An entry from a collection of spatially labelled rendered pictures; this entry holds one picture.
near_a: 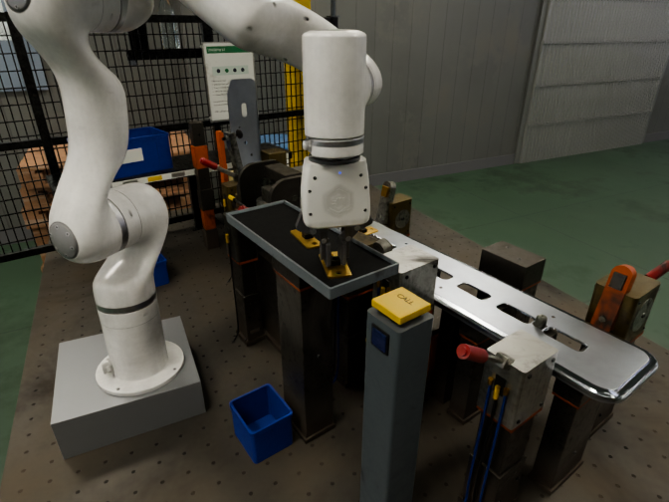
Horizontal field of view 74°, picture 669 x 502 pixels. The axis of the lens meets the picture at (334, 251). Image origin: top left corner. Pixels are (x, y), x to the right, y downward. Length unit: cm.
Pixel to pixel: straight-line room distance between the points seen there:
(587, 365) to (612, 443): 36
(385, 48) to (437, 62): 64
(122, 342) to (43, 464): 29
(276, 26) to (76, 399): 85
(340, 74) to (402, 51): 417
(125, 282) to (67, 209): 19
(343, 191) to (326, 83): 15
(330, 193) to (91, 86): 44
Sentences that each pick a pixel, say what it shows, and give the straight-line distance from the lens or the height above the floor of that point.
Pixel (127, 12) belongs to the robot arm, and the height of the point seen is 153.
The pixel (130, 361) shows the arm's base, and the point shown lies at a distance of 108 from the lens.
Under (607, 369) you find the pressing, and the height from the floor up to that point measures 100.
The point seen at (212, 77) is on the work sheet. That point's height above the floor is 132.
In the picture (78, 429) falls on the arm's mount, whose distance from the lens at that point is 112.
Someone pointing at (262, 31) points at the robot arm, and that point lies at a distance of 67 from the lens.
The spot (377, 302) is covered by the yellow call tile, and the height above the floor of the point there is 116.
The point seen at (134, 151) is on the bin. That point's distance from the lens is 177.
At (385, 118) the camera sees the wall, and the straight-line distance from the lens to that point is 474.
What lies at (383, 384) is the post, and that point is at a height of 103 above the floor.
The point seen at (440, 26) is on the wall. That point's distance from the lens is 501.
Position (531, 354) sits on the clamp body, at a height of 106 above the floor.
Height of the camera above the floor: 150
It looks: 26 degrees down
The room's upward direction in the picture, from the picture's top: straight up
